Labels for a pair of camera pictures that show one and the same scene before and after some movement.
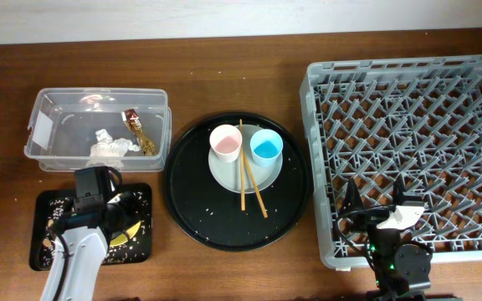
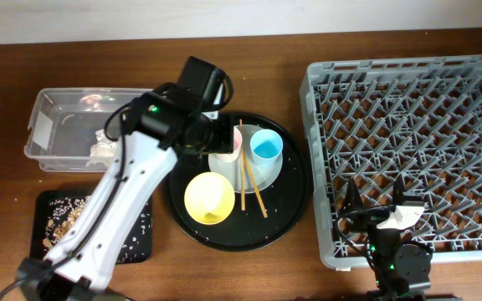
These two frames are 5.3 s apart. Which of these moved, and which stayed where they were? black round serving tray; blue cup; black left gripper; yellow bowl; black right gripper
Moved: yellow bowl; black left gripper
Stayed: black right gripper; black round serving tray; blue cup
